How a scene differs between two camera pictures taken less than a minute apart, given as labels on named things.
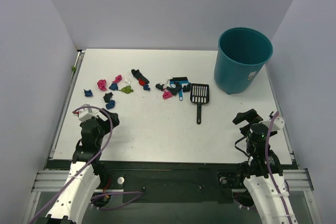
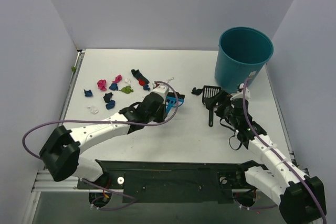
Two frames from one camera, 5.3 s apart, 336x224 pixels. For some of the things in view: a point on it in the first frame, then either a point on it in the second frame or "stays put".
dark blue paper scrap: x=114 y=86 stays put
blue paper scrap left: x=88 y=93 stays put
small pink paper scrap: x=118 y=78 stays put
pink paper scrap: x=101 y=84 stays put
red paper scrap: x=142 y=82 stays put
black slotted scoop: x=199 y=94 → x=209 y=99
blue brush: x=175 y=82 → x=171 y=100
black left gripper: x=109 y=119 → x=165 y=107
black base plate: x=174 y=183 stays put
